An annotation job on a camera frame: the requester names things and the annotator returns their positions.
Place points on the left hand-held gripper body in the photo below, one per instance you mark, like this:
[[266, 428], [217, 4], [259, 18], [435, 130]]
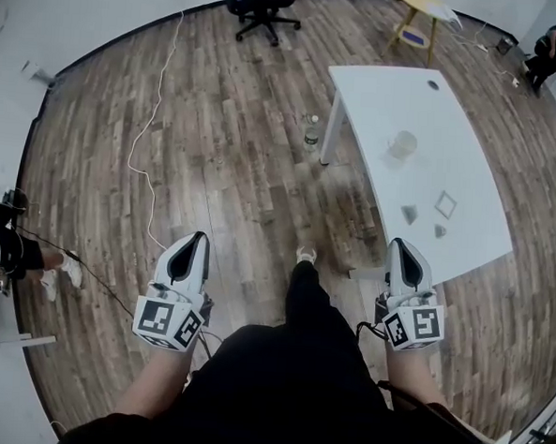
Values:
[[164, 319]]

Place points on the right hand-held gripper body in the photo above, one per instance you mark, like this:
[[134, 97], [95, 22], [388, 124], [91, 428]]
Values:
[[415, 325]]

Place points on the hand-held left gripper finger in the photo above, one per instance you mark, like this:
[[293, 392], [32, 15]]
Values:
[[204, 263], [175, 250]]

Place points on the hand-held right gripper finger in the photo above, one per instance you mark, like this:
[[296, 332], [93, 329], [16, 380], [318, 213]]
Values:
[[423, 272], [391, 270]]

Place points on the small grey pyramid item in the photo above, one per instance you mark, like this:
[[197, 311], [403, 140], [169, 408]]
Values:
[[441, 231]]

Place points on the square frame item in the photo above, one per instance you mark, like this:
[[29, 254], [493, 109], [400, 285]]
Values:
[[435, 205]]

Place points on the translucent cup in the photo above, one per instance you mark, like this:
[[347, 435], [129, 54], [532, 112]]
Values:
[[403, 145]]

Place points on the person's right forearm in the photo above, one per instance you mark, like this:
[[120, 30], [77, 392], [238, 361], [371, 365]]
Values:
[[418, 384]]

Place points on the person's left forearm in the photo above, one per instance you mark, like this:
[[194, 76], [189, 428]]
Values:
[[157, 382]]

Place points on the person's white shoe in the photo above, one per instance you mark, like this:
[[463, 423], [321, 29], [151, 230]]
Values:
[[307, 253]]

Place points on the person's black clothing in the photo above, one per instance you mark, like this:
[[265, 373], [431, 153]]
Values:
[[291, 381]]

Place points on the clear plastic bottle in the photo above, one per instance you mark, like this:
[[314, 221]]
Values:
[[311, 119], [311, 139]]

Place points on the white power strip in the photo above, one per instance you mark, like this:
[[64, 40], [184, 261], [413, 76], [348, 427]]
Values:
[[482, 48]]

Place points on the small dark bin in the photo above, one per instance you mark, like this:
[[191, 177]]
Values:
[[505, 45]]

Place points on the black office chair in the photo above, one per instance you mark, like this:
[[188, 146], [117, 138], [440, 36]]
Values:
[[260, 6]]

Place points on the yellow round side table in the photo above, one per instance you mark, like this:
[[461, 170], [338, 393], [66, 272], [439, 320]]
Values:
[[418, 0]]

